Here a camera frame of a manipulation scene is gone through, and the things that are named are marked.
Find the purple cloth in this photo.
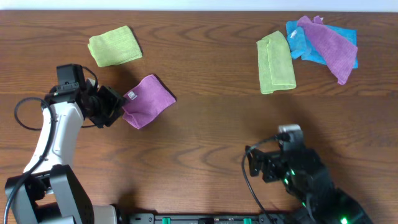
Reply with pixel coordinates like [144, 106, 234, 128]
[123, 74, 176, 129]
[297, 16, 358, 85]

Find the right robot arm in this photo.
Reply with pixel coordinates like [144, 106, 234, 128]
[245, 146, 372, 223]

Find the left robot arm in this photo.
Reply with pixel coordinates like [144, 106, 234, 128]
[3, 84, 128, 223]

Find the folded green cloth left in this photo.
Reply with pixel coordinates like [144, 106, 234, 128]
[88, 26, 142, 67]

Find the green cloth right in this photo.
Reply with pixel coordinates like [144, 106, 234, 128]
[257, 31, 297, 95]

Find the blue cloth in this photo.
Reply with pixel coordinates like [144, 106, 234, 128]
[285, 21, 357, 65]

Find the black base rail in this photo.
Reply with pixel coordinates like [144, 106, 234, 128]
[127, 212, 299, 224]

